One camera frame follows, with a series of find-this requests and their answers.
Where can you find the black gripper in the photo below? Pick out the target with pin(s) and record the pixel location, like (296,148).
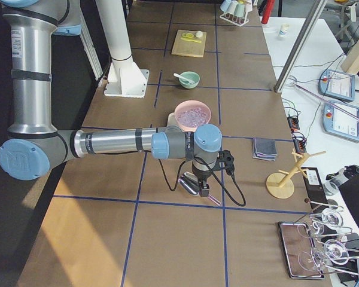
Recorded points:
(201,176)

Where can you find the white plastic spoon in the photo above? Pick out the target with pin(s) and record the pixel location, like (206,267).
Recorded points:
(181,77)

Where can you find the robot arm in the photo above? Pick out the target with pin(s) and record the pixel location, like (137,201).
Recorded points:
(73,86)

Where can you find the stainless steel ice scoop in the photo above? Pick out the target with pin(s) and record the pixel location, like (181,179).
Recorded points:
(190,183)

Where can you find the clear ice cubes pile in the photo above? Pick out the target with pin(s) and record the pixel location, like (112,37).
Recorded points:
(193,117)

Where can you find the pink bowl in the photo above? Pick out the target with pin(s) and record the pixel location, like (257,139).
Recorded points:
(189,104)

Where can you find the mint green bowl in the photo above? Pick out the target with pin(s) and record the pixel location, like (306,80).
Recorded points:
(191,75)

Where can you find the grey folded cloth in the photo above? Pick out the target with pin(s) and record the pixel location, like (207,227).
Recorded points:
(264,149)

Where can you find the wooden paper towel stand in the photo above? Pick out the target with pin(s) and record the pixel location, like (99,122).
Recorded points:
(279,184)

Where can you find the wine glass rack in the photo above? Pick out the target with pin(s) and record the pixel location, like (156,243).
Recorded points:
(314,244)

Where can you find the bamboo cutting board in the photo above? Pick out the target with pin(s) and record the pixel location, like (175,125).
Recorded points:
(189,49)

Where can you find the yellow plastic knife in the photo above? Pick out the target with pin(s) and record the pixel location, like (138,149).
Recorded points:
(191,40)

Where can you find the white steamed bun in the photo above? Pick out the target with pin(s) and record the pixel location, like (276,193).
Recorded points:
(199,34)

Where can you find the near teach pendant tablet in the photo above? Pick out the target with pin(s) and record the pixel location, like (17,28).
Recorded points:
(340,124)

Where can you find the teach pendant tablet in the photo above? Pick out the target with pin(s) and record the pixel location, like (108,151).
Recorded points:
(340,124)
(338,85)

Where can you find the far teach pendant tablet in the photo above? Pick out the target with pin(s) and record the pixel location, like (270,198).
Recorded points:
(338,85)

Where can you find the paper cup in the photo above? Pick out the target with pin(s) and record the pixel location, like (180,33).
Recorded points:
(283,30)

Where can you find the white pastel cup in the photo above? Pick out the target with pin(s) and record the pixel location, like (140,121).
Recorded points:
(232,6)

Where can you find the red bottle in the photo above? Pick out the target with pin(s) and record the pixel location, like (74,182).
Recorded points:
(268,7)

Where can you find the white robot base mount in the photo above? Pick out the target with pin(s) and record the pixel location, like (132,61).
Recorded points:
(125,78)

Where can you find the white wire cup rack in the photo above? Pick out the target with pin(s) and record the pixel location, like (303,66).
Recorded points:
(235,20)

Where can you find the aluminium frame post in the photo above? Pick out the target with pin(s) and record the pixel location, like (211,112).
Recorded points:
(302,37)

